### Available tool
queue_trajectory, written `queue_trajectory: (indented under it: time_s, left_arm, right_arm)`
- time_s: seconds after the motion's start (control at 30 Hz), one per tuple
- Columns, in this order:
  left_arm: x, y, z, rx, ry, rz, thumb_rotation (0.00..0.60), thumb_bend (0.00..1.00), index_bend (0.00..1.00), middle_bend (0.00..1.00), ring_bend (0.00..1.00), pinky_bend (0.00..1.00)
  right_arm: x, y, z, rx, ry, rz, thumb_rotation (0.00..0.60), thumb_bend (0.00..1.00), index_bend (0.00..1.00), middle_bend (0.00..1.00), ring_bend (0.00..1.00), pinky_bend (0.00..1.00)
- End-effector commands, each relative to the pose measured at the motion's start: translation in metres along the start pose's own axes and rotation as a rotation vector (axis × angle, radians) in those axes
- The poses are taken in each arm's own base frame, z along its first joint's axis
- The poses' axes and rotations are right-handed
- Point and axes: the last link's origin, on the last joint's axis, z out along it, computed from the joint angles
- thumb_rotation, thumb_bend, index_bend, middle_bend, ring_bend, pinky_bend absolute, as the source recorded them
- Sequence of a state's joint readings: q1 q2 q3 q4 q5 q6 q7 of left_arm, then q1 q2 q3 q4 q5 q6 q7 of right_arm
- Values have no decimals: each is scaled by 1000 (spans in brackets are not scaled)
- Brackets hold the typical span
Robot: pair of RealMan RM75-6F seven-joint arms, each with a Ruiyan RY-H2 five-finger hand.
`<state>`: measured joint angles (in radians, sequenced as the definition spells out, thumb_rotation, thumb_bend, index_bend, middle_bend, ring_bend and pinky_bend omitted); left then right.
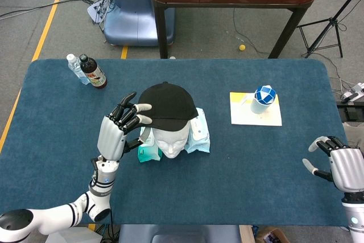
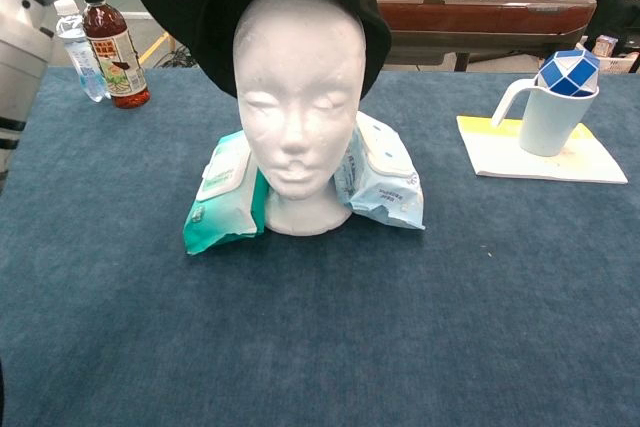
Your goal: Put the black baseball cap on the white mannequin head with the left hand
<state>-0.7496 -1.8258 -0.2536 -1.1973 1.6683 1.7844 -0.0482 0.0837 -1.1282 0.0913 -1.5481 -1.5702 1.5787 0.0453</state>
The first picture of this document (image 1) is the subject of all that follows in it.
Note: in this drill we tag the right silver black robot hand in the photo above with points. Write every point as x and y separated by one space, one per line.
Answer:
348 169

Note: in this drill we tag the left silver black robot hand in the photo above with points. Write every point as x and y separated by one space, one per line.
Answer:
109 137

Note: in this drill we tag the black baseball cap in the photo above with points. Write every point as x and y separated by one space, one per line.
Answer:
167 106

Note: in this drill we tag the blue mobile robot base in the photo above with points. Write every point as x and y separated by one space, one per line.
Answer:
133 21

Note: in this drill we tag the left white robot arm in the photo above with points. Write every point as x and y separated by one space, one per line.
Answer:
99 194

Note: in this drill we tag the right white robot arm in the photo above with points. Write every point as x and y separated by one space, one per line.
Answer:
354 220

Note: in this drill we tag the white foam mannequin head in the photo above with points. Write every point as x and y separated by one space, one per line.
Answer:
172 143

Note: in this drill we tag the dark tea bottle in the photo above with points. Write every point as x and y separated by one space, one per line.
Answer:
95 75

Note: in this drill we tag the clear water bottle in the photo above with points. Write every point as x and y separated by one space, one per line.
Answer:
74 65

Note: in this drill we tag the green wet wipes pack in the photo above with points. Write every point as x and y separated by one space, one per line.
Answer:
148 153

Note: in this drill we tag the white power strip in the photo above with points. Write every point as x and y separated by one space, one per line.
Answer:
352 92

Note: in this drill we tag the light blue wet wipes pack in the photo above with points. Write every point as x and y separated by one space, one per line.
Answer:
199 137

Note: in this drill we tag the blue felt table cover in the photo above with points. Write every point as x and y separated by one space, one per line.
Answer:
199 191

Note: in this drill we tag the white yellow square mat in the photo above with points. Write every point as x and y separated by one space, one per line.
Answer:
256 119

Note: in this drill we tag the blue white snake puzzle ball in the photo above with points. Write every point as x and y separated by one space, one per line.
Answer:
266 93

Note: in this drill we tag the grey blue robot torso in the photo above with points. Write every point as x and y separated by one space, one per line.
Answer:
176 234

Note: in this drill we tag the black tripod stand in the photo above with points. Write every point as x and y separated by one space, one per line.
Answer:
331 25

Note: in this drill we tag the small yellow ball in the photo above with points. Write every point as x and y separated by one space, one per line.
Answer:
242 48

